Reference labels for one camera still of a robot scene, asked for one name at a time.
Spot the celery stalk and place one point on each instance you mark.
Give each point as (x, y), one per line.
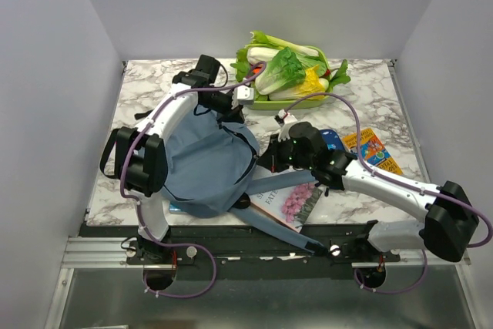
(259, 38)

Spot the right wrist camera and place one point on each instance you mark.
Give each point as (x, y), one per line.
(285, 120)

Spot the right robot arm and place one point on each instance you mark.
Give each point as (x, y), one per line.
(444, 221)

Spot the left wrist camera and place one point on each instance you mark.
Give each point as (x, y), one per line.
(243, 95)

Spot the teal blue book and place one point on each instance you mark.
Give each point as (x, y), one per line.
(176, 208)

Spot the blue dinosaur pencil case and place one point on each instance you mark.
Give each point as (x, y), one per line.
(332, 139)

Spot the yellow napa cabbage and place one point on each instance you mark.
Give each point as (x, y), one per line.
(312, 83)

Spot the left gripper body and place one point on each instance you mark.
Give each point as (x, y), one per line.
(221, 103)

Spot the green napa cabbage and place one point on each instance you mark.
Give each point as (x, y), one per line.
(282, 72)

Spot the orange blue children's book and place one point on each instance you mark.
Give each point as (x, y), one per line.
(375, 153)

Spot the spinach bunch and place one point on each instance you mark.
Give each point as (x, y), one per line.
(340, 76)

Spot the designer fate flower book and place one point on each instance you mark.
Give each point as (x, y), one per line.
(290, 206)

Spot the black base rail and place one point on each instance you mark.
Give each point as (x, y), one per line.
(237, 252)

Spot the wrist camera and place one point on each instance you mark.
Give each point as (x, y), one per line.
(285, 120)
(243, 95)

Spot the blue student backpack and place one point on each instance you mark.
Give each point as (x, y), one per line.
(211, 170)

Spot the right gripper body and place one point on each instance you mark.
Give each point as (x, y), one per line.
(283, 155)

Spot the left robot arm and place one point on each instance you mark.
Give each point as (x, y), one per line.
(141, 165)

